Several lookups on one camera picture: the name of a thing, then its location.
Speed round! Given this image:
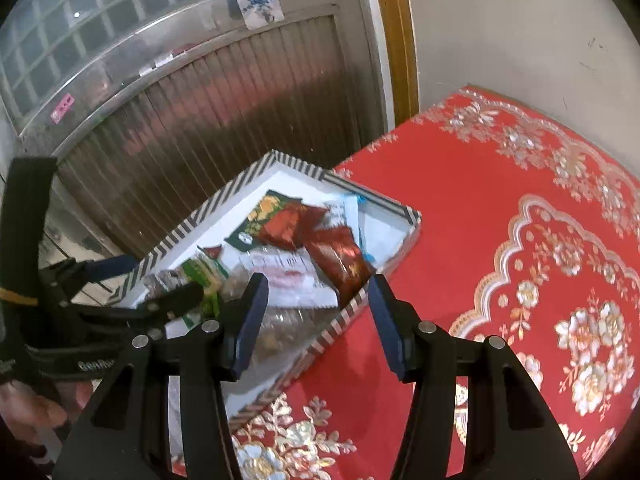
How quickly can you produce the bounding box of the clear-wrapped dates packet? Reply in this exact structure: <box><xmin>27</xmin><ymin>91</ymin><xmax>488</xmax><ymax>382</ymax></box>
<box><xmin>145</xmin><ymin>269</ymin><xmax>186</xmax><ymax>306</ymax></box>

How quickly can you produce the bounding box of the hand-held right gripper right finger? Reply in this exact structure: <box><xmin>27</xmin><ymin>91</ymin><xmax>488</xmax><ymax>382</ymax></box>
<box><xmin>367</xmin><ymin>273</ymin><xmax>581</xmax><ymax>480</ymax></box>

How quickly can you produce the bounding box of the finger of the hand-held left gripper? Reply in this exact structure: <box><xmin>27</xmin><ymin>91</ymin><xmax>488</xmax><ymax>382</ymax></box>
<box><xmin>70</xmin><ymin>280</ymin><xmax>206</xmax><ymax>341</ymax></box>
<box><xmin>47</xmin><ymin>254</ymin><xmax>141</xmax><ymax>306</ymax></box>

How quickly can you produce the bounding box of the white blue-edged snack packet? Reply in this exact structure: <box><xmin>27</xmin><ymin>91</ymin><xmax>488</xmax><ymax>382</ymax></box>
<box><xmin>325</xmin><ymin>192</ymin><xmax>381</xmax><ymax>266</ymax></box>

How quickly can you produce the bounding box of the glass block window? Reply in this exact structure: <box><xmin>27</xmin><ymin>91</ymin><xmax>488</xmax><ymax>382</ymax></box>
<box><xmin>0</xmin><ymin>0</ymin><xmax>351</xmax><ymax>126</ymax></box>

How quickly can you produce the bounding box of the blue white flower sticker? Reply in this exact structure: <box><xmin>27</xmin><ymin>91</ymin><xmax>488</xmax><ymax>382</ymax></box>
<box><xmin>234</xmin><ymin>0</ymin><xmax>285</xmax><ymax>30</ymax></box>

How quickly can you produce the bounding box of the person's left hand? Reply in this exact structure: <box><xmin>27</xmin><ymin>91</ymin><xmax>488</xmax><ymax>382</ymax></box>
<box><xmin>0</xmin><ymin>380</ymin><xmax>71</xmax><ymax>443</ymax></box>

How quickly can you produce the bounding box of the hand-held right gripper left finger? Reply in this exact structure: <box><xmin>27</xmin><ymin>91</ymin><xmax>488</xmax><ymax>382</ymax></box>
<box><xmin>52</xmin><ymin>272</ymin><xmax>270</xmax><ymax>480</ymax></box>

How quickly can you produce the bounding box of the dark red brown packet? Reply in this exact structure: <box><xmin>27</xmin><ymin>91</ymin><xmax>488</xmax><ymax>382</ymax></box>
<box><xmin>304</xmin><ymin>224</ymin><xmax>377</xmax><ymax>308</ymax></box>

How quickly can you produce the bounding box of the dark green cracker packet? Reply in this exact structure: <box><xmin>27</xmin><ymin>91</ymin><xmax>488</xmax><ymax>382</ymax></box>
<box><xmin>224</xmin><ymin>189</ymin><xmax>301</xmax><ymax>253</ymax></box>

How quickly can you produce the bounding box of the orange red packet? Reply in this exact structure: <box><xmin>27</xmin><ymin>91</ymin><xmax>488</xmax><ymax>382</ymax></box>
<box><xmin>257</xmin><ymin>202</ymin><xmax>328</xmax><ymax>251</ymax></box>

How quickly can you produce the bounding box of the wooden door frame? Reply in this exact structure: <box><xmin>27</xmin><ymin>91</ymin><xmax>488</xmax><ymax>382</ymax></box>
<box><xmin>370</xmin><ymin>0</ymin><xmax>421</xmax><ymax>128</ymax></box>

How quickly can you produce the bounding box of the red floral tablecloth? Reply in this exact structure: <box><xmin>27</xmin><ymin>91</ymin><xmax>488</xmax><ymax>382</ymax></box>
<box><xmin>170</xmin><ymin>85</ymin><xmax>640</xmax><ymax>480</ymax></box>

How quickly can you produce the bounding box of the clear bag of brown snack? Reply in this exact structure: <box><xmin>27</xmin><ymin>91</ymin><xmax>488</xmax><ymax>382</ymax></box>
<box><xmin>220</xmin><ymin>265</ymin><xmax>321</xmax><ymax>361</ymax></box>

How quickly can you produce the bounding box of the metal door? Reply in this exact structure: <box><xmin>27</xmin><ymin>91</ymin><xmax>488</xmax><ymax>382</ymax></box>
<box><xmin>0</xmin><ymin>5</ymin><xmax>396</xmax><ymax>281</ymax></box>

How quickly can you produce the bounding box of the striped cardboard box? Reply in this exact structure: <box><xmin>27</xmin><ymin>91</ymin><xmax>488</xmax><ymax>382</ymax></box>
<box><xmin>107</xmin><ymin>149</ymin><xmax>422</xmax><ymax>426</ymax></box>

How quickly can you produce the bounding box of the pink sticker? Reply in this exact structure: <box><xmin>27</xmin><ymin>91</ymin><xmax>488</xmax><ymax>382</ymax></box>
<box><xmin>50</xmin><ymin>92</ymin><xmax>76</xmax><ymax>123</ymax></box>

